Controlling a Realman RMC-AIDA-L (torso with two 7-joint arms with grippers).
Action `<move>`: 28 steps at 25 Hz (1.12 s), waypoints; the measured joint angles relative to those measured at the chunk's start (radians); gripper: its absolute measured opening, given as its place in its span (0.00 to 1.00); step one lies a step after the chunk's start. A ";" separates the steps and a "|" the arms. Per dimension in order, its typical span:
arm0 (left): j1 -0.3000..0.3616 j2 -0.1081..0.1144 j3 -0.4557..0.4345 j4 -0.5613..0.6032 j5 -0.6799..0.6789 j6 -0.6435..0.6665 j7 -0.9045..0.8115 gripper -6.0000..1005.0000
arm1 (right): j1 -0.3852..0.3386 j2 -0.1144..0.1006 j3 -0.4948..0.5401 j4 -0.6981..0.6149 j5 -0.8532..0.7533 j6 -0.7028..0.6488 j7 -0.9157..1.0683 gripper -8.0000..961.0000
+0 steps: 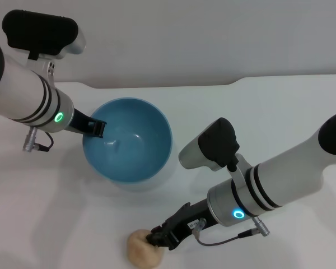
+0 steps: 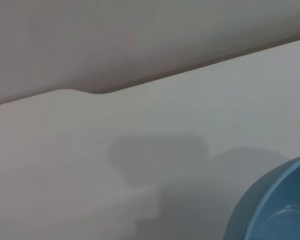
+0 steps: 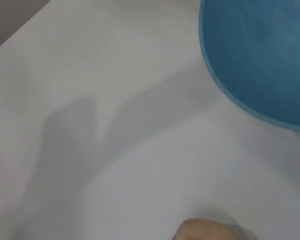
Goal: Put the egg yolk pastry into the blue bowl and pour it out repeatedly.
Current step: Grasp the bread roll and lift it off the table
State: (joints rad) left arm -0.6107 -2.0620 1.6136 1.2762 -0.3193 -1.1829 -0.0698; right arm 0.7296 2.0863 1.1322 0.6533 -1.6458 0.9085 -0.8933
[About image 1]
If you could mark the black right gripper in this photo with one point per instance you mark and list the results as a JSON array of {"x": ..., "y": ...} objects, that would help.
[{"x": 190, "y": 221}]

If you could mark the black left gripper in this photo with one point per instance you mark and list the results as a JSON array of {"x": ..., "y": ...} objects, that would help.
[{"x": 78, "y": 122}]

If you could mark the beige egg yolk pastry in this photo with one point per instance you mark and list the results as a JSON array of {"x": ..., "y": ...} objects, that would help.
[{"x": 141, "y": 250}]

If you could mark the blue ceramic bowl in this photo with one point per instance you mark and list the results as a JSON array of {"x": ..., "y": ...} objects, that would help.
[{"x": 134, "y": 151}]

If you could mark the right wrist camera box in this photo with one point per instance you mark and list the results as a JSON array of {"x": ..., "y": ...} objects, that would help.
[{"x": 212, "y": 148}]

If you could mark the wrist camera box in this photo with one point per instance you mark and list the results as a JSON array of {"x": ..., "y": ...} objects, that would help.
[
  {"x": 212, "y": 148},
  {"x": 42, "y": 33}
]

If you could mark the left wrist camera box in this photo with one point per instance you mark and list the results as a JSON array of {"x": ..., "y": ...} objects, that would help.
[{"x": 42, "y": 33}]

